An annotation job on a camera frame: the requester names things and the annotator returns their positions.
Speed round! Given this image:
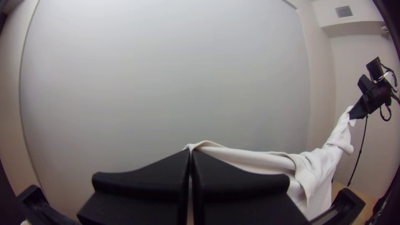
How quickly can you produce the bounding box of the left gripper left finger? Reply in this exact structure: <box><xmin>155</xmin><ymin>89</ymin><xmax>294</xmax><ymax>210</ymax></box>
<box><xmin>76</xmin><ymin>148</ymin><xmax>192</xmax><ymax>225</ymax></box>

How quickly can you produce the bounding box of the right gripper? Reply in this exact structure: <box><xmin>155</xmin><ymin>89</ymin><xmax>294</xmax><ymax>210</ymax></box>
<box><xmin>348</xmin><ymin>74</ymin><xmax>393</xmax><ymax>120</ymax></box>

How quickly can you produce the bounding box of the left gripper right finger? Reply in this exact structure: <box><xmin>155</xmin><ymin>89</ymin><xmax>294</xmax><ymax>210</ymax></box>
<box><xmin>191</xmin><ymin>150</ymin><xmax>310</xmax><ymax>225</ymax></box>

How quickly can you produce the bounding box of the white t-shirt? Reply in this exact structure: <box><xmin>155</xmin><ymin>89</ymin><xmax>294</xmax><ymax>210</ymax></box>
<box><xmin>182</xmin><ymin>105</ymin><xmax>357</xmax><ymax>221</ymax></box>

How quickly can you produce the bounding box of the black cable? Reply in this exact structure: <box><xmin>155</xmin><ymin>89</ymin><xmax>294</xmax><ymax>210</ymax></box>
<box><xmin>346</xmin><ymin>114</ymin><xmax>370</xmax><ymax>188</ymax></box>

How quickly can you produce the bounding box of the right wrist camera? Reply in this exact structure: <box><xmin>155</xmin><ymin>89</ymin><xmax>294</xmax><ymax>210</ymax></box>
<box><xmin>365</xmin><ymin>56</ymin><xmax>385</xmax><ymax>83</ymax></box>

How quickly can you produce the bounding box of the wall air vent grille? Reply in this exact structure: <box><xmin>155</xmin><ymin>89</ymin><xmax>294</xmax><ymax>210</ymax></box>
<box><xmin>335</xmin><ymin>5</ymin><xmax>354</xmax><ymax>19</ymax></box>

